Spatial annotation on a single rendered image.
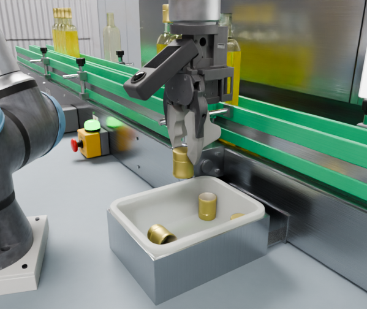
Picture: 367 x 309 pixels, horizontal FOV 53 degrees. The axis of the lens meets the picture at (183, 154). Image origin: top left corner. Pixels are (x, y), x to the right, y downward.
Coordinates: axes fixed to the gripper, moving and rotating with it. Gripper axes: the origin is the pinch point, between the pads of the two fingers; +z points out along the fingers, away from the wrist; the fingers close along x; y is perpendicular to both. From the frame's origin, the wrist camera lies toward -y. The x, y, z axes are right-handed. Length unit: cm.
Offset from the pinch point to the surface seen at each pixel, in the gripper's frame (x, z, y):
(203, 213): 2.4, 14.2, 6.2
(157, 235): -0.9, 12.6, -5.9
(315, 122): -6.6, -2.6, 25.2
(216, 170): 8.2, 9.4, 14.4
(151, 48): 78, -9, 40
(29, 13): 349, -22, 67
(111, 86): 49, -3, 10
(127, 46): 319, 12, 154
